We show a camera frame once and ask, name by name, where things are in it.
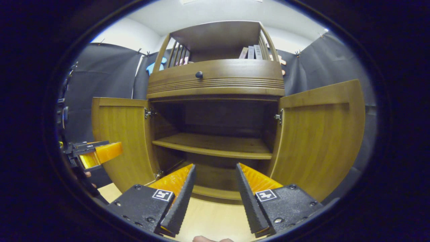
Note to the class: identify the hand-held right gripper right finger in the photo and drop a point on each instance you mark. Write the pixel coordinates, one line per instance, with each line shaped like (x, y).
(252, 208)

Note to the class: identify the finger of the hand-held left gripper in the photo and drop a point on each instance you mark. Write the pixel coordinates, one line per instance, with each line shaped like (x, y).
(89, 161)
(109, 152)

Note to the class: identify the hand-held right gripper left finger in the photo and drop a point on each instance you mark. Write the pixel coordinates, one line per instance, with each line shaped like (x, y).
(181, 205)

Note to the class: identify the wooden shoe cabinet door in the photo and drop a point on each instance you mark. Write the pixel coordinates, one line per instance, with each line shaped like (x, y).
(319, 141)
(124, 127)

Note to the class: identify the wooden double-door shoe cabinet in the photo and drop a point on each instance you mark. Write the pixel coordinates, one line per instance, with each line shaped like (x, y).
(235, 72)

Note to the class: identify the metal door hinge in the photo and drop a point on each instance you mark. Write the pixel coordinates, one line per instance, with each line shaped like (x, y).
(159, 174)
(278, 116)
(148, 113)

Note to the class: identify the wooden inner cabinet shelf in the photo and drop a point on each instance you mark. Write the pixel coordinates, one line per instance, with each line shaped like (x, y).
(215, 144)

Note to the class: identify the black backdrop cloth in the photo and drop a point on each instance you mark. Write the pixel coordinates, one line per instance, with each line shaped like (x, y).
(111, 74)

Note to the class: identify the black round drawer knob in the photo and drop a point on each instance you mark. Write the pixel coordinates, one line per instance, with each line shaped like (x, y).
(199, 75)

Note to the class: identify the white standing book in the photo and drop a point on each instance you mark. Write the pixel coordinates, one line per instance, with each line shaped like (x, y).
(258, 52)

